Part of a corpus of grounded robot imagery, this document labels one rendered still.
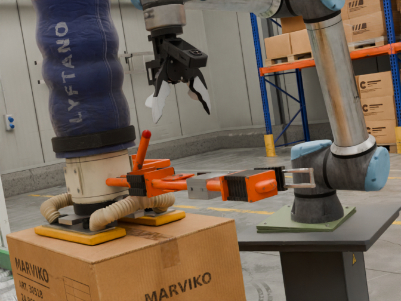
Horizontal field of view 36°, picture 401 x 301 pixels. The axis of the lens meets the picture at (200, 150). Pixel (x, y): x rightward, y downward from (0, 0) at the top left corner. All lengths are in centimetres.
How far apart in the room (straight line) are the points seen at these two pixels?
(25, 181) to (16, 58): 224
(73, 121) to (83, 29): 23
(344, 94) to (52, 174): 995
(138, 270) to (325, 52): 91
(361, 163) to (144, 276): 92
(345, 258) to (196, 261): 80
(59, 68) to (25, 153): 1001
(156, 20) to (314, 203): 108
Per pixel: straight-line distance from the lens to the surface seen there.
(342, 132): 202
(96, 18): 162
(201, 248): 150
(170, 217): 162
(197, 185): 129
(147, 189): 143
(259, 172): 118
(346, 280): 218
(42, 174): 1156
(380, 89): 961
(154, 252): 143
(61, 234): 164
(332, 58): 193
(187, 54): 126
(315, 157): 214
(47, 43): 163
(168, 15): 132
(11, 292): 283
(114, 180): 157
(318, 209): 217
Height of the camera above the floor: 126
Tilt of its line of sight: 5 degrees down
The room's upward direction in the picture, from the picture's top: 8 degrees counter-clockwise
